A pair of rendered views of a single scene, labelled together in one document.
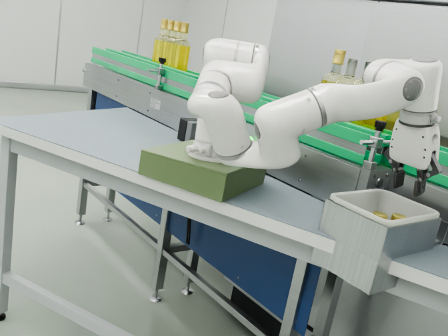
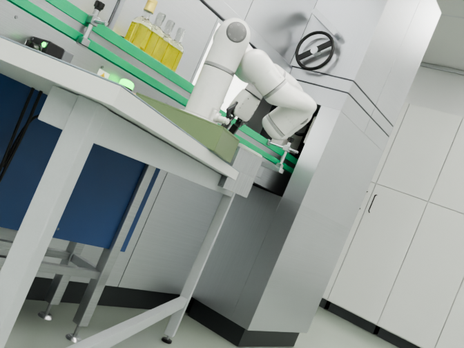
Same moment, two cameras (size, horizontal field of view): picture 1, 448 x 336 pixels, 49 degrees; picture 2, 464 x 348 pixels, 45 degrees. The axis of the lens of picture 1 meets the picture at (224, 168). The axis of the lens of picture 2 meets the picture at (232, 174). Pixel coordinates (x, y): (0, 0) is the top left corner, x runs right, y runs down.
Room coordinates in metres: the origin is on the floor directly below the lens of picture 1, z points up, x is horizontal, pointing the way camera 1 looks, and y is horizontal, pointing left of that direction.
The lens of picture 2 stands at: (1.58, 1.65, 0.67)
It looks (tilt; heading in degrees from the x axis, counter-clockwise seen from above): 2 degrees up; 255
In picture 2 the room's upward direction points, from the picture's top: 23 degrees clockwise
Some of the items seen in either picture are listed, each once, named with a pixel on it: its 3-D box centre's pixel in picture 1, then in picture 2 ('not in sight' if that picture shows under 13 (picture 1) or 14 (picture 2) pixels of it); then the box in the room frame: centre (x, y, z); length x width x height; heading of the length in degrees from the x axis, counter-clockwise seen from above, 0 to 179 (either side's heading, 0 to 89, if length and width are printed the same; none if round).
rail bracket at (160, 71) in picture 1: (155, 73); not in sight; (2.03, 0.34, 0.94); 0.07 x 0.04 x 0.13; 130
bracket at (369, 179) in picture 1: (374, 180); not in sight; (1.26, -0.39, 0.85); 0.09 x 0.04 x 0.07; 130
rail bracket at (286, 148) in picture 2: not in sight; (277, 158); (0.76, -0.80, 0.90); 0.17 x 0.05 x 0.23; 130
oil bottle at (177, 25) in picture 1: (173, 53); not in sight; (2.26, 0.31, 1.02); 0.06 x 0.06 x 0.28; 40
